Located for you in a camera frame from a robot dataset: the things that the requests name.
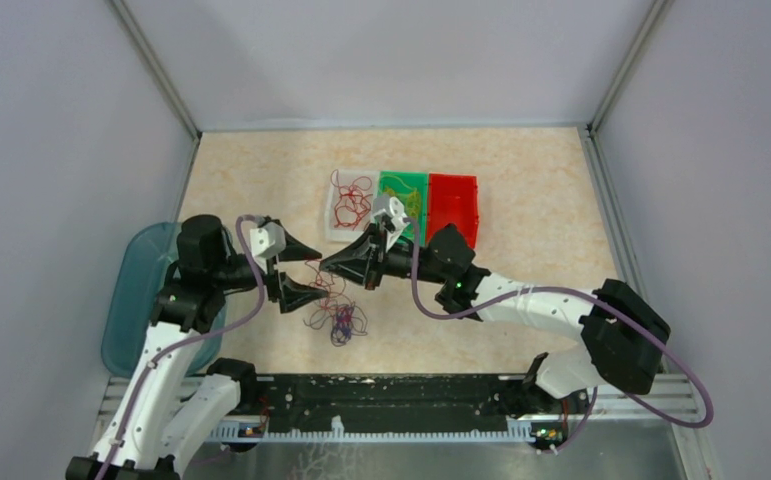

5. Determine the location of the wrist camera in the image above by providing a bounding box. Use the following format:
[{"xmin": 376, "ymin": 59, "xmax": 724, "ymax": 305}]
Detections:
[
  {"xmin": 249, "ymin": 221, "xmax": 287, "ymax": 260},
  {"xmin": 371, "ymin": 193, "xmax": 409, "ymax": 251}
]

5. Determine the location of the green plastic bin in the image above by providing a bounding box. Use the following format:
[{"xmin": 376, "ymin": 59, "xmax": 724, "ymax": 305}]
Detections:
[{"xmin": 378, "ymin": 171, "xmax": 429, "ymax": 245}]

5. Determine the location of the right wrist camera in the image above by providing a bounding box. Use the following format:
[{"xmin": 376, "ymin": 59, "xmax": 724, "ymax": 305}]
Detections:
[{"xmin": 371, "ymin": 193, "xmax": 409, "ymax": 251}]

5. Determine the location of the red cable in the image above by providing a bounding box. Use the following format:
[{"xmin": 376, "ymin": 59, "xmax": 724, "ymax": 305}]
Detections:
[{"xmin": 329, "ymin": 168, "xmax": 374, "ymax": 233}]

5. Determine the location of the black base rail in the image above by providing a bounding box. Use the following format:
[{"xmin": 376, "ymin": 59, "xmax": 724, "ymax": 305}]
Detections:
[{"xmin": 197, "ymin": 372, "xmax": 592, "ymax": 436}]

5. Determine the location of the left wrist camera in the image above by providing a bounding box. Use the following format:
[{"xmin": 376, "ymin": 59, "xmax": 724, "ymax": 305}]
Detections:
[{"xmin": 249, "ymin": 221, "xmax": 287, "ymax": 260}]

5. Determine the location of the red plastic bin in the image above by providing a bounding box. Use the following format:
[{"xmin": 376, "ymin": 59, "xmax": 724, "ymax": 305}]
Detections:
[{"xmin": 425, "ymin": 173, "xmax": 479, "ymax": 248}]

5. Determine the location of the cable pile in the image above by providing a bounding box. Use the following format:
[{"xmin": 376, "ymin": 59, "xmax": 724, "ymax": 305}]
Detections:
[{"xmin": 304, "ymin": 268, "xmax": 369, "ymax": 348}]

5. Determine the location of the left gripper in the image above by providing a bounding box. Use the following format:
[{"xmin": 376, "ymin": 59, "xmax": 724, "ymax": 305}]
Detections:
[{"xmin": 211, "ymin": 228, "xmax": 329, "ymax": 312}]

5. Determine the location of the aluminium frame rail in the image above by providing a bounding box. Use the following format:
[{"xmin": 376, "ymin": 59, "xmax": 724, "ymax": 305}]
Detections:
[{"xmin": 97, "ymin": 374, "xmax": 699, "ymax": 444}]

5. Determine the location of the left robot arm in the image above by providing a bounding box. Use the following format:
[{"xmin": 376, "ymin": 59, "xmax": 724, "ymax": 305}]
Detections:
[{"xmin": 65, "ymin": 214, "xmax": 327, "ymax": 479}]

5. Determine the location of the yellow cable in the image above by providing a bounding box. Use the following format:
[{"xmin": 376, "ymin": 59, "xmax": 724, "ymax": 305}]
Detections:
[{"xmin": 380, "ymin": 177, "xmax": 425, "ymax": 230}]

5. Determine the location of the teal plastic basin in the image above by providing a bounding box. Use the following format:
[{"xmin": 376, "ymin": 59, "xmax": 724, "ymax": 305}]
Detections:
[{"xmin": 100, "ymin": 221, "xmax": 231, "ymax": 381}]

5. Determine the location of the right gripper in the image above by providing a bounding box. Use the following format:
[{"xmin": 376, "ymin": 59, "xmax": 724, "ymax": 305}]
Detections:
[{"xmin": 319, "ymin": 222, "xmax": 448, "ymax": 292}]

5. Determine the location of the white plastic bin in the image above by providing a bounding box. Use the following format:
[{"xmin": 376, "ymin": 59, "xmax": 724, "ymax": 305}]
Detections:
[{"xmin": 323, "ymin": 168, "xmax": 380, "ymax": 243}]

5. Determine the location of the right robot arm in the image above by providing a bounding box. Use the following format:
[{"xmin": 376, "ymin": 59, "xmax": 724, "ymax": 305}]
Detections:
[{"xmin": 320, "ymin": 224, "xmax": 670, "ymax": 412}]

